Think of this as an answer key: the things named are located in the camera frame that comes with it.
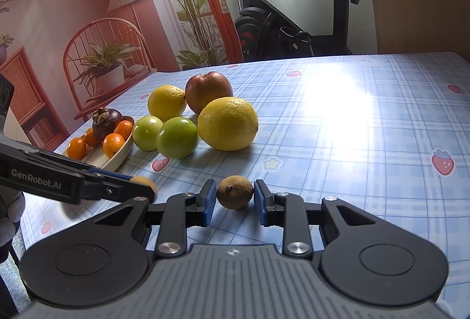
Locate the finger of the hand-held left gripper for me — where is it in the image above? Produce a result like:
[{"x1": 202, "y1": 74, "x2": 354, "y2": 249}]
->
[
  {"x1": 37, "y1": 150, "x2": 132, "y2": 182},
  {"x1": 81, "y1": 177, "x2": 155, "y2": 203}
]

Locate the black exercise bike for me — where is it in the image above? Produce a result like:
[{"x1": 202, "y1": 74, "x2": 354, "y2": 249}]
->
[{"x1": 209, "y1": 0, "x2": 368, "y2": 63}]

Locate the green apple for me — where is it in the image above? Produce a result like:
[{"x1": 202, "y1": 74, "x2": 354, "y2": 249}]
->
[
  {"x1": 132, "y1": 115, "x2": 164, "y2": 152},
  {"x1": 156, "y1": 117, "x2": 199, "y2": 160}
]

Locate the white oval dish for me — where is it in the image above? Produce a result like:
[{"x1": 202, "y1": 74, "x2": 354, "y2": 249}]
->
[{"x1": 65, "y1": 115, "x2": 135, "y2": 173}]

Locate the brown kiwi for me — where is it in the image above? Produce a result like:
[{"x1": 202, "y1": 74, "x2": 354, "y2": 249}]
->
[
  {"x1": 216, "y1": 175, "x2": 254, "y2": 210},
  {"x1": 130, "y1": 176, "x2": 159, "y2": 203}
]

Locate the wall poster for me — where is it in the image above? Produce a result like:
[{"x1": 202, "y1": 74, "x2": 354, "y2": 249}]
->
[{"x1": 0, "y1": 0, "x2": 244, "y2": 155}]

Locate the orange mandarin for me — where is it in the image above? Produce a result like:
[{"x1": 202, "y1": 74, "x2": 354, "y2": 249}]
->
[
  {"x1": 84, "y1": 127, "x2": 102, "y2": 147},
  {"x1": 67, "y1": 137, "x2": 88, "y2": 160},
  {"x1": 113, "y1": 120, "x2": 134, "y2": 140},
  {"x1": 102, "y1": 133, "x2": 126, "y2": 159}
]

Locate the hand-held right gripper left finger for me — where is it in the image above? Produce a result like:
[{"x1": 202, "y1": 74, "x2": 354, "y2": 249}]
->
[{"x1": 93, "y1": 179, "x2": 218, "y2": 258}]

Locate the small yellow lemon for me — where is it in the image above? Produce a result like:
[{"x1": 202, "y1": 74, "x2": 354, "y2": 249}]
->
[{"x1": 147, "y1": 85, "x2": 187, "y2": 123}]

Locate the blue checked tablecloth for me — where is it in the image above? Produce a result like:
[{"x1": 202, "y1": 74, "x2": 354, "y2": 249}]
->
[{"x1": 20, "y1": 52, "x2": 470, "y2": 319}]

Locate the red apple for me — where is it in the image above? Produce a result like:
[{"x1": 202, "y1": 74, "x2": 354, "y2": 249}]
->
[{"x1": 184, "y1": 71, "x2": 234, "y2": 115}]

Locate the large yellow lemon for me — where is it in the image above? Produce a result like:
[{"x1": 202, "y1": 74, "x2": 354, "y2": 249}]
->
[{"x1": 197, "y1": 96, "x2": 259, "y2": 152}]

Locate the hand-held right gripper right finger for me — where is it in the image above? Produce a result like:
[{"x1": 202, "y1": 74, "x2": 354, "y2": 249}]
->
[{"x1": 254, "y1": 179, "x2": 380, "y2": 258}]

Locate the purple mangosteen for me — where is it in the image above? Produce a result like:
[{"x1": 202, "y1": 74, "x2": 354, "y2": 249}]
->
[{"x1": 91, "y1": 108, "x2": 124, "y2": 142}]

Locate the person's left hand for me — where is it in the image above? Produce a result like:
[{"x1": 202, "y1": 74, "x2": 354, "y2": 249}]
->
[{"x1": 0, "y1": 190, "x2": 26, "y2": 264}]

